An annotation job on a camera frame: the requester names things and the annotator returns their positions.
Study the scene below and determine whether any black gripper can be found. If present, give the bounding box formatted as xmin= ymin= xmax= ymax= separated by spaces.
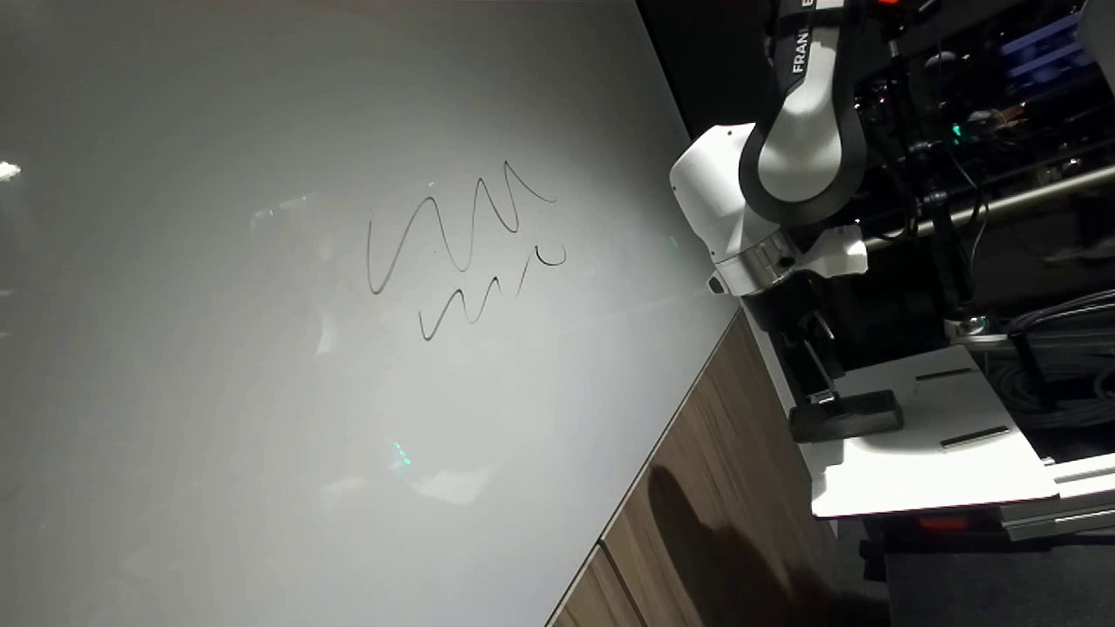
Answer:
xmin=742 ymin=267 xmax=872 ymax=411

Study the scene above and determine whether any black felt whiteboard eraser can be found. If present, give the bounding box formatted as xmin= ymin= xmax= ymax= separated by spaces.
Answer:
xmin=787 ymin=386 xmax=909 ymax=446

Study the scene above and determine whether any large white whiteboard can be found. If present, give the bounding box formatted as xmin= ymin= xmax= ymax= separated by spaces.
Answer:
xmin=0 ymin=0 xmax=742 ymax=627

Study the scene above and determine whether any black tripod pole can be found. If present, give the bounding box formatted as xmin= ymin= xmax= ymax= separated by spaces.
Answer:
xmin=916 ymin=190 xmax=977 ymax=332

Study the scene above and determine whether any black support stand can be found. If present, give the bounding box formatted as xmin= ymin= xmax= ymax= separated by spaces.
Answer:
xmin=850 ymin=507 xmax=1115 ymax=627

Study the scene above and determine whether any blue lit monitor screen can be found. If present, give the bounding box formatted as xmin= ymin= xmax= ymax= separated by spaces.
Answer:
xmin=1001 ymin=13 xmax=1092 ymax=99

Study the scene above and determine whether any grey metal rail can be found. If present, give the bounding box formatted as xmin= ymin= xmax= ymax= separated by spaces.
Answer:
xmin=865 ymin=161 xmax=1115 ymax=252

